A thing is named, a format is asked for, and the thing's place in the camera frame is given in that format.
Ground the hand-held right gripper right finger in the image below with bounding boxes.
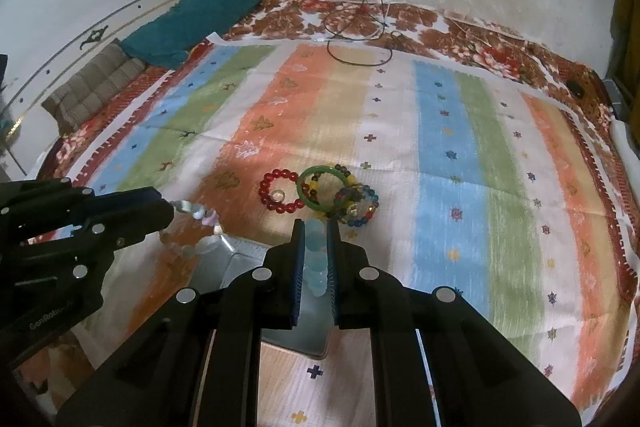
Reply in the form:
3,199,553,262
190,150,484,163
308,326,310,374
326,219,583,427

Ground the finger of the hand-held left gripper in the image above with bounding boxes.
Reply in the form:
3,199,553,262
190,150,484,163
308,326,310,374
70,194,174,290
0,179,163,228

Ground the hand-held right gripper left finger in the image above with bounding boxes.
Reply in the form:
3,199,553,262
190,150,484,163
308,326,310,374
55,219,307,427

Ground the light blue bead bracelet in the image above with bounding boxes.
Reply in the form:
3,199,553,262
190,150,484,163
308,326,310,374
304,221,331,297

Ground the silver metal tin box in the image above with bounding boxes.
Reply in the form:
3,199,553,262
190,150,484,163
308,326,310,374
190,234,332,360

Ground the pastel bead bracelet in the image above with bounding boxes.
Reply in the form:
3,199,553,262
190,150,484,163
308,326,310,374
160,199,227,259

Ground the multicolour blue bead bracelet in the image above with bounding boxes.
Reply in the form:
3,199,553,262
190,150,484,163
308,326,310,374
332,187,380,228

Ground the green jade bangle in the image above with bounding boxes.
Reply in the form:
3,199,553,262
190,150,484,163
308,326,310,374
297,165,351,212

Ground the red bead bracelet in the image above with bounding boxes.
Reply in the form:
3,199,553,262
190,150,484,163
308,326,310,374
258,168,304,214

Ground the dark and yellow bead bracelet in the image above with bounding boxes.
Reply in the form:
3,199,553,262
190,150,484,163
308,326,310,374
302,164,359,206

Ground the white headboard with gold trim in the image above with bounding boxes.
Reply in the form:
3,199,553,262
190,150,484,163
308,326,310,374
0,0,197,180

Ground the striped printed blanket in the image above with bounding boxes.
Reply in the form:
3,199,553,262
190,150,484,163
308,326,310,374
65,39,640,427

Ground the teal pillow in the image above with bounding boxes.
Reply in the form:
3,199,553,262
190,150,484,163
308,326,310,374
121,0,280,70

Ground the brown floral bedsheet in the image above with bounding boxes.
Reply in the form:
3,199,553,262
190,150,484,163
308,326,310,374
37,0,640,288

